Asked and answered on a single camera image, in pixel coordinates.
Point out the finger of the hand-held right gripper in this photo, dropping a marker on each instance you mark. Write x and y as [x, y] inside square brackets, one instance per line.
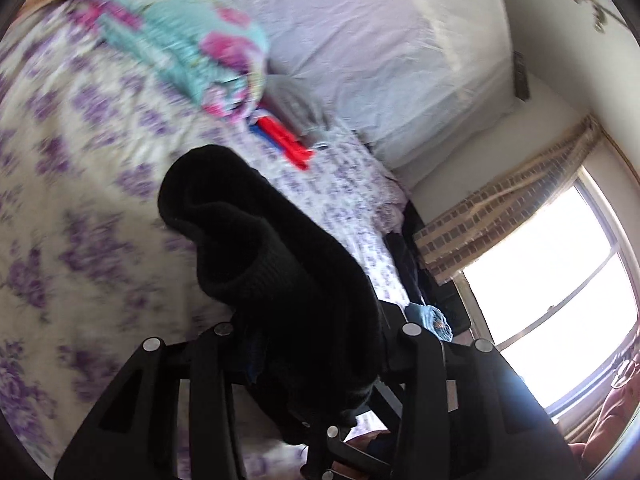
[317, 452]

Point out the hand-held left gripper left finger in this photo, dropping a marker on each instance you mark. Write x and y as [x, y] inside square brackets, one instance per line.
[252, 362]

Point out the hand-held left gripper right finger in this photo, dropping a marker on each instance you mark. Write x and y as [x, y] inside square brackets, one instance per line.
[422, 390]

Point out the light blue cloth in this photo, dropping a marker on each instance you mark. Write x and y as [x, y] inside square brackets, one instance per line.
[427, 320]

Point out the dark clothes pile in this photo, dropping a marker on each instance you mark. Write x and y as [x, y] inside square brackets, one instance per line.
[407, 250]

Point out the window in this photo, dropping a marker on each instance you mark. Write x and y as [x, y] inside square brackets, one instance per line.
[550, 285]

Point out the beige patterned curtain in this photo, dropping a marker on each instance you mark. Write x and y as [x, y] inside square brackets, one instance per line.
[500, 215]

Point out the red blue folded cloth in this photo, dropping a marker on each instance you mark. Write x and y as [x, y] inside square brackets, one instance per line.
[285, 142]

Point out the purple floral bedsheet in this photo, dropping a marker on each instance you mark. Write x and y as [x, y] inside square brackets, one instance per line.
[90, 185]

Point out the grey cloth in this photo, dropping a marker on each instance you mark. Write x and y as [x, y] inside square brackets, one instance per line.
[297, 105]

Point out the teal pink folded quilt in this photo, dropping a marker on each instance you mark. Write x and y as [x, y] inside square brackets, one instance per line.
[185, 35]

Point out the ceiling fan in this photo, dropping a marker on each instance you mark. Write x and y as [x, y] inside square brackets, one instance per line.
[595, 5]

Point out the dark wall fixture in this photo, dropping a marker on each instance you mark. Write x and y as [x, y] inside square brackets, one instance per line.
[521, 77]

